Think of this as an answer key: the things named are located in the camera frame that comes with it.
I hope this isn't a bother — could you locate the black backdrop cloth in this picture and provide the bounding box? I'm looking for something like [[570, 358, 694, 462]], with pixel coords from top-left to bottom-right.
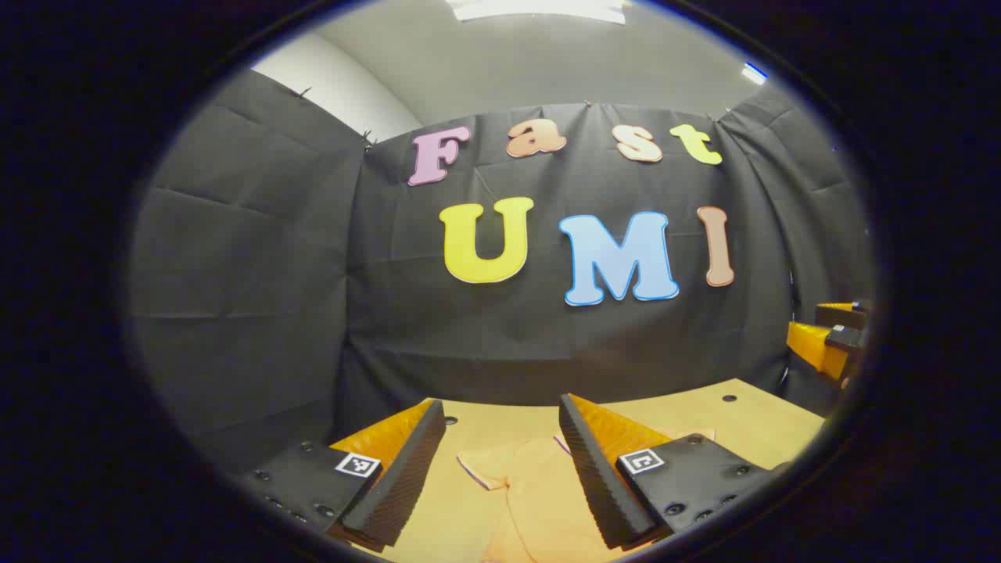
[[129, 69, 875, 478]]

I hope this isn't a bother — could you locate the orange T-shirt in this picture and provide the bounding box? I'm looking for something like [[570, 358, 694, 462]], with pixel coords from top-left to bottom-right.
[[456, 426, 716, 563]]

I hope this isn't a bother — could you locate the ceiling light panel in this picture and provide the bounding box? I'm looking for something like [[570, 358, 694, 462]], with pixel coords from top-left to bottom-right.
[[446, 0, 630, 25]]

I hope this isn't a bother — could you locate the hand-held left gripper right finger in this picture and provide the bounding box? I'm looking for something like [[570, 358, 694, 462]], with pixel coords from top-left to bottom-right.
[[558, 393, 791, 550]]

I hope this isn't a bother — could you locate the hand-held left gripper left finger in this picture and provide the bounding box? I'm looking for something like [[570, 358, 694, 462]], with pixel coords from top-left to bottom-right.
[[235, 399, 447, 552]]

